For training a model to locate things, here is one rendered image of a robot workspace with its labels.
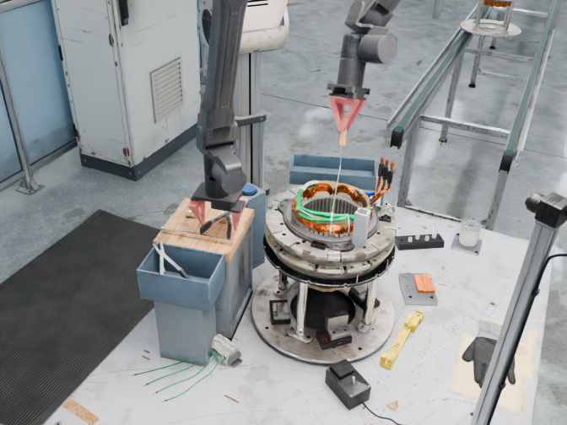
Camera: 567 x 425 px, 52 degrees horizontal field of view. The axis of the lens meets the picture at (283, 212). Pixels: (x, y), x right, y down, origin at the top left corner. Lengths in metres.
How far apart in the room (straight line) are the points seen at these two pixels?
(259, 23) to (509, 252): 1.05
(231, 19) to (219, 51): 0.07
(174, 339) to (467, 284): 0.87
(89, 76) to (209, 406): 2.56
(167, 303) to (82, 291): 1.60
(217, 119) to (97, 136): 2.61
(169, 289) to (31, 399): 1.32
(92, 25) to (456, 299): 2.49
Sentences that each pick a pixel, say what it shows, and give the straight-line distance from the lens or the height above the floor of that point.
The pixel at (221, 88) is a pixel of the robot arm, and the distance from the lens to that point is 1.18.
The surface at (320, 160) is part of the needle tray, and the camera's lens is 1.78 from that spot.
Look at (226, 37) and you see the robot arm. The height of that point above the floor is 1.57.
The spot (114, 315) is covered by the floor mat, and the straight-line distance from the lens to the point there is 2.80.
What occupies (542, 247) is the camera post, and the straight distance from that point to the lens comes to 1.08.
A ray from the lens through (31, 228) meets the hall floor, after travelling 3.49.
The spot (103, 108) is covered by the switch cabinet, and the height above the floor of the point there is 0.46.
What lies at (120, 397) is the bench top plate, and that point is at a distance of 1.47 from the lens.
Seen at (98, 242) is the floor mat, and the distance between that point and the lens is 3.26.
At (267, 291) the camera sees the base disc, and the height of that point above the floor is 0.80.
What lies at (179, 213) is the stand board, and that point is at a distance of 1.50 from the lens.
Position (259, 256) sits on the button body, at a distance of 1.75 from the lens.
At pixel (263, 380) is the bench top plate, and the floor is 0.78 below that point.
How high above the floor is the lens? 1.90
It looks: 34 degrees down
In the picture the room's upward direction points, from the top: 2 degrees clockwise
